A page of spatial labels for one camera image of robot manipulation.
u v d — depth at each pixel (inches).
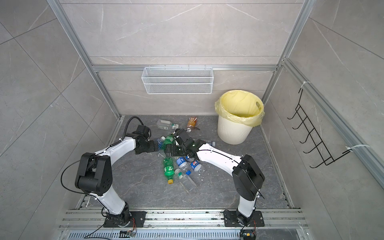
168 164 35.2
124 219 25.9
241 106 39.7
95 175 18.5
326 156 24.1
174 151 28.8
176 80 39.7
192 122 43.1
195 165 34.3
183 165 34.6
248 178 18.8
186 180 33.8
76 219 29.4
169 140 38.7
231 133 36.4
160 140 39.3
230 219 28.7
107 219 28.7
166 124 43.7
